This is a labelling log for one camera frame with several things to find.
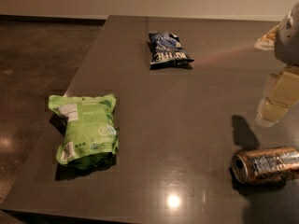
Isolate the blue chip bag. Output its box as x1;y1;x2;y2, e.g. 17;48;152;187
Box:
149;32;193;69

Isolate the green snack bag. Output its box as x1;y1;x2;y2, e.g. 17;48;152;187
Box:
49;93;119;170

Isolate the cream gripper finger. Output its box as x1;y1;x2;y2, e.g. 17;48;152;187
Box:
256;65;299;128
254;25;279;50

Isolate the orange soda can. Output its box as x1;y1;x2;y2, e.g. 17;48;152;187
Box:
231;147;299;185

